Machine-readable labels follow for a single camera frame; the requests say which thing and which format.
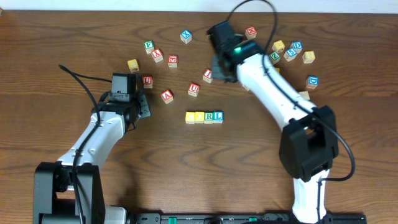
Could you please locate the red I block centre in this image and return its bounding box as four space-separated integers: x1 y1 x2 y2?
203 69 213 83

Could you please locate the red H block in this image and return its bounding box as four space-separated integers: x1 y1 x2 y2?
245 26 257 40

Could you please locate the yellow O block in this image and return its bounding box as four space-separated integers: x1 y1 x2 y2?
195 111 205 124

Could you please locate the red U block centre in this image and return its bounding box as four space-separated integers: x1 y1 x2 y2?
187 83 200 97

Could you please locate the blue L block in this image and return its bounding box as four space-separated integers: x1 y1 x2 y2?
213 111 224 124

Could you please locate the blue d block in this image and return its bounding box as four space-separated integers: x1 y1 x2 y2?
306 76 319 89
290 41 303 54

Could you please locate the red X block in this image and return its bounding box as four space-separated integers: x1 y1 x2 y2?
151 49 164 63

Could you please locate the green R block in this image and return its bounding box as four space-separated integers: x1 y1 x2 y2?
204 112 213 124

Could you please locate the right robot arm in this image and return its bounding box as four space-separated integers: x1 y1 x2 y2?
207 21 338 223

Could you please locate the green F block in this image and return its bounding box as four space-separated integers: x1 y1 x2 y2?
144 40 155 54

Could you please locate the blue X block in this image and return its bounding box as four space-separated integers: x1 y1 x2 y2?
180 30 192 44

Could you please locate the red u block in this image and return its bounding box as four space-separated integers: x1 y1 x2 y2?
187 83 200 97
142 76 154 89

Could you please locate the plain wood L block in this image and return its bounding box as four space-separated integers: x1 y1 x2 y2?
299 91 310 100

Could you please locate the yellow block upper right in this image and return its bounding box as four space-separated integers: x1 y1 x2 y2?
272 40 285 54

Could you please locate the blue 5 block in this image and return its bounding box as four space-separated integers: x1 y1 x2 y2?
284 48 297 62

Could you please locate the yellow C block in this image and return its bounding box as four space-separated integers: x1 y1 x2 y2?
185 111 195 124

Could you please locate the right black cable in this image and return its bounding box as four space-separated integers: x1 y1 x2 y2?
226 0 356 223

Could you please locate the blue D block right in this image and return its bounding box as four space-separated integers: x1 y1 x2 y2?
306 76 319 89

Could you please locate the red A block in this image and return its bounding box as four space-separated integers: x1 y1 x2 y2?
161 90 174 104

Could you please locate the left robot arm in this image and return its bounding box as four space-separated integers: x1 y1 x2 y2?
33 73 150 223

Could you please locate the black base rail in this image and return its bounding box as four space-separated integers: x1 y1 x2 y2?
102 205 368 224

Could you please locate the red E block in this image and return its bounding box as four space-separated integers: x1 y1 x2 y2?
168 55 178 68

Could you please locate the blue D block upper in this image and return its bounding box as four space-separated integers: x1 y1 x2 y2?
290 41 303 54

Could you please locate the green Z block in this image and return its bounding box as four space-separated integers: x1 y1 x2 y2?
269 52 280 65

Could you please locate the yellow 8 block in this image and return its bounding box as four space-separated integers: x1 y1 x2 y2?
302 51 316 64

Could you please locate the red U block left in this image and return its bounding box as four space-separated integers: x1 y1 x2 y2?
142 76 154 89

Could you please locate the yellow block far left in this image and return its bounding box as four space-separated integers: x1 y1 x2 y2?
127 59 140 73

